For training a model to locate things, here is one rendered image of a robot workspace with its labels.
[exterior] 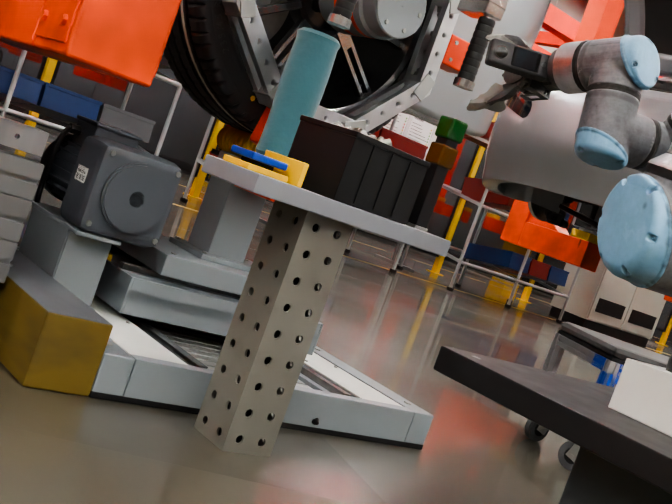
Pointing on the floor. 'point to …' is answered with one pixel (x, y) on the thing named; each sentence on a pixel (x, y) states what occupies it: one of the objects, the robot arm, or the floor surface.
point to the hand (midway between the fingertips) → (473, 71)
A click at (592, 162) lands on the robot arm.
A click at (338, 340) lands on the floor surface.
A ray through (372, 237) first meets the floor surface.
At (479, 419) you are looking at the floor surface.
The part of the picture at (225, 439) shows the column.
